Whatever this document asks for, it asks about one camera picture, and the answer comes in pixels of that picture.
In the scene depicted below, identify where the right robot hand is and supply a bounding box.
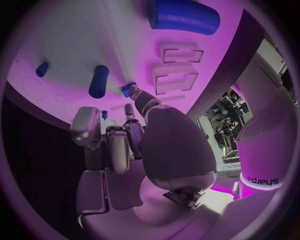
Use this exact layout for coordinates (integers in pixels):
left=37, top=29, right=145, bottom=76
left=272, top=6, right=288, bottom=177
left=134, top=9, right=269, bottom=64
left=70, top=84, right=222, bottom=240

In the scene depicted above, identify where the blue block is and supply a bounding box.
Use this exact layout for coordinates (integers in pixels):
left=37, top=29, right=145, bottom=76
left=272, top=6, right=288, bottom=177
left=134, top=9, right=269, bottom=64
left=120, top=82, right=138, bottom=98

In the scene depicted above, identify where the white task board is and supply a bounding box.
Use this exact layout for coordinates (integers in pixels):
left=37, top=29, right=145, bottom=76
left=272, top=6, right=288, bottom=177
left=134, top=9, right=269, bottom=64
left=4, top=0, right=267, bottom=130

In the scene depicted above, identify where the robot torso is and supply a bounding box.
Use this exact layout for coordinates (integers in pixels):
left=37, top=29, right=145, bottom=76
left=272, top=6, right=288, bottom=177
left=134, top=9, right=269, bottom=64
left=230, top=50, right=298, bottom=200

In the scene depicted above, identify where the long blue cylinder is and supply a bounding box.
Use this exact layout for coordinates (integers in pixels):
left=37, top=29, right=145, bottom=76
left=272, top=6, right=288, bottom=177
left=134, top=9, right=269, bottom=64
left=88, top=65, right=110, bottom=99

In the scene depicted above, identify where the large blue cylinder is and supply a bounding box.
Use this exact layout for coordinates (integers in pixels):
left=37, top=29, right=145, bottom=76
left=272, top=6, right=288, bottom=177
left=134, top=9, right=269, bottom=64
left=146, top=0, right=222, bottom=36

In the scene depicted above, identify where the short blue peg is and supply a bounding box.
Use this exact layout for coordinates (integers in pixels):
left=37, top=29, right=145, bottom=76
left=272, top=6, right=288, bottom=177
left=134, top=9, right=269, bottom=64
left=35, top=61, right=50, bottom=78

